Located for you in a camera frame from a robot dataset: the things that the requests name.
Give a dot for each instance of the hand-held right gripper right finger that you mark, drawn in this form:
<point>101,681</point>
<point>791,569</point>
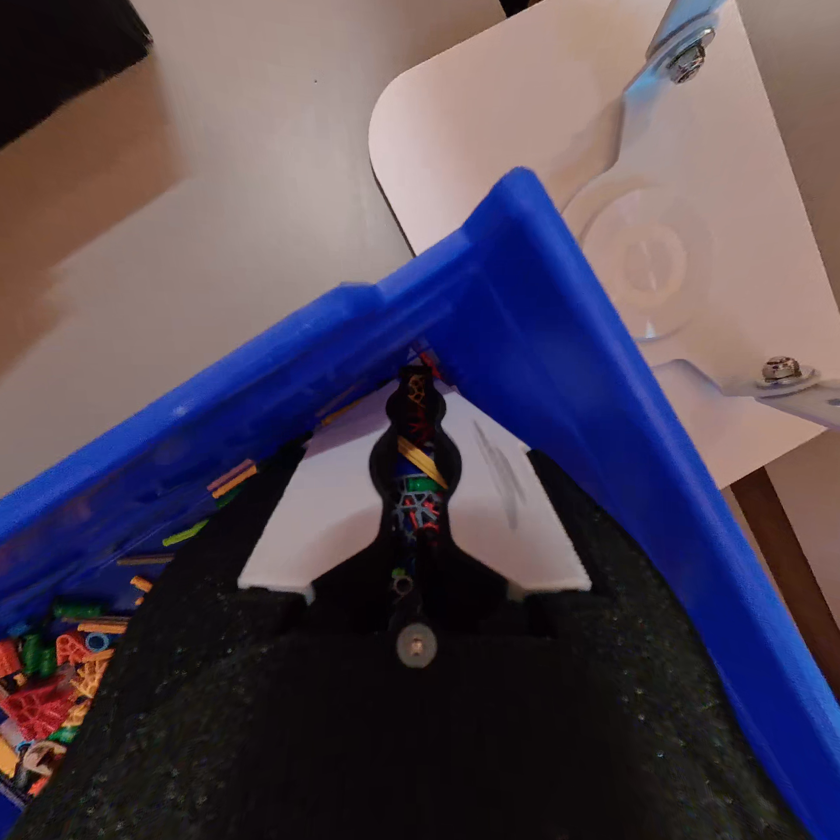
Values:
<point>518,525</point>

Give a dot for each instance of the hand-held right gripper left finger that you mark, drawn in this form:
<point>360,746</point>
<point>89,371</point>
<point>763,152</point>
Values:
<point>315,512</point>

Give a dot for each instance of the blue plastic parts bin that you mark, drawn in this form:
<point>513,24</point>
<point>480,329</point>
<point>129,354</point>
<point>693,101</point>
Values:
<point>558,328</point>

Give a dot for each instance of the pile of colourful construction pieces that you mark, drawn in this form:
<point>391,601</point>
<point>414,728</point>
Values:
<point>39,709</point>

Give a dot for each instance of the metal bolt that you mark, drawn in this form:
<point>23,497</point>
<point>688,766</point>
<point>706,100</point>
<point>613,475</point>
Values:
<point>688,58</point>
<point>781,371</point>

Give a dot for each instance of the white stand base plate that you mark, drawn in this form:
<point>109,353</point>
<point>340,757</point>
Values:
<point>492,98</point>

